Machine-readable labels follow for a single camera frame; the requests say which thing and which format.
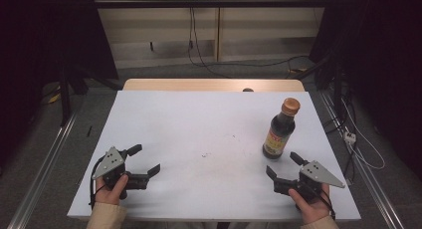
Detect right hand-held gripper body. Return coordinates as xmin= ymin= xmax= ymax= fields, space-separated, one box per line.
xmin=273 ymin=160 xmax=346 ymax=203

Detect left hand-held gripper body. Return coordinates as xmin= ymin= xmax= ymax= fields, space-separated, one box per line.
xmin=92 ymin=146 xmax=150 ymax=201

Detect dark sauce bottle orange cap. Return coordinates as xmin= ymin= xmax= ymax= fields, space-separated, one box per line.
xmin=262 ymin=97 xmax=302 ymax=160

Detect person's left hand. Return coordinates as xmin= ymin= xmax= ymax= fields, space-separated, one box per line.
xmin=95 ymin=173 xmax=129 ymax=206

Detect person's right hand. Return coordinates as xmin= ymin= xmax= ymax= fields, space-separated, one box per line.
xmin=288 ymin=183 xmax=331 ymax=225

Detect white power strip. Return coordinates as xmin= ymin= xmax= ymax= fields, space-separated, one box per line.
xmin=343 ymin=130 xmax=357 ymax=145

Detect white table board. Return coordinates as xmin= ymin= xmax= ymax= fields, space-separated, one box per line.
xmin=67 ymin=90 xmax=361 ymax=222

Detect black metal stand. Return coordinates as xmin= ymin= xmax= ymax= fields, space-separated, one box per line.
xmin=57 ymin=54 xmax=73 ymax=127

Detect wooden table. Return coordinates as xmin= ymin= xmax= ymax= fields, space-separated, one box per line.
xmin=122 ymin=78 xmax=306 ymax=93

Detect black curtain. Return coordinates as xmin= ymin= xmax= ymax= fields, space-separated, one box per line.
xmin=0 ymin=0 xmax=119 ymax=177
xmin=309 ymin=0 xmax=422 ymax=182

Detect black horizontal bar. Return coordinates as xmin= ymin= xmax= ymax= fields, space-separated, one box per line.
xmin=94 ymin=0 xmax=332 ymax=9

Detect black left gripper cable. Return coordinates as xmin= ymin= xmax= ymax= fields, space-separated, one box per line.
xmin=88 ymin=155 xmax=107 ymax=209

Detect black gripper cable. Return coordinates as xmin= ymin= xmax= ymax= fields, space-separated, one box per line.
xmin=307 ymin=183 xmax=336 ymax=221
xmin=88 ymin=155 xmax=107 ymax=209

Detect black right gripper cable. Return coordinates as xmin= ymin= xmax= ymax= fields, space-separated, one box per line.
xmin=307 ymin=183 xmax=336 ymax=221

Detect metal floor rail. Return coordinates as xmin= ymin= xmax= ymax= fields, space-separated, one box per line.
xmin=317 ymin=90 xmax=406 ymax=229
xmin=6 ymin=112 xmax=80 ymax=229

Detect white floor cable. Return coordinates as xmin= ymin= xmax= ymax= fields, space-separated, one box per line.
xmin=340 ymin=99 xmax=386 ymax=170

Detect black hanging wall cable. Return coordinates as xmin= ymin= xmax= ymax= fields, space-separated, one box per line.
xmin=187 ymin=6 xmax=310 ymax=80

